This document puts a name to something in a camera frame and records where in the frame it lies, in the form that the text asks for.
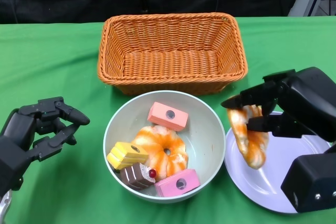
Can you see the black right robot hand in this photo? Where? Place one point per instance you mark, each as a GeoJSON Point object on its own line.
{"type": "Point", "coordinates": [307, 95]}

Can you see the pink layered cake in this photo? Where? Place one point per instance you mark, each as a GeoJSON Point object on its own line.
{"type": "Point", "coordinates": [176, 184]}

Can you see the green tablecloth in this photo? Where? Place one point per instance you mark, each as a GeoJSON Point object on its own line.
{"type": "Point", "coordinates": [65, 195]}

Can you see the pale green bowl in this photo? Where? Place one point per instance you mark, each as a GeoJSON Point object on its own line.
{"type": "Point", "coordinates": [204, 134]}

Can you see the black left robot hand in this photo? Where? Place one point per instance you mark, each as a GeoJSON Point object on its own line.
{"type": "Point", "coordinates": [15, 134]}

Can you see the yellow layered cake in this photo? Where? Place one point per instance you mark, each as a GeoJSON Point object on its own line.
{"type": "Point", "coordinates": [126, 155]}

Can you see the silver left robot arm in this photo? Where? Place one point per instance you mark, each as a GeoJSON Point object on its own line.
{"type": "Point", "coordinates": [4, 208]}

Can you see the salmon block cake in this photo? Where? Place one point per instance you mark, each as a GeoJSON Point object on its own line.
{"type": "Point", "coordinates": [162, 115]}

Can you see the chocolate layered cake with cherry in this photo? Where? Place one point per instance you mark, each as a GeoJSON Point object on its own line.
{"type": "Point", "coordinates": [136, 176]}

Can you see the lavender plate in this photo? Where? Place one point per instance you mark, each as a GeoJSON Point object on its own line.
{"type": "Point", "coordinates": [262, 182]}

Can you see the orange wicker basket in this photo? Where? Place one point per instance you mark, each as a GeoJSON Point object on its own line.
{"type": "Point", "coordinates": [170, 61]}

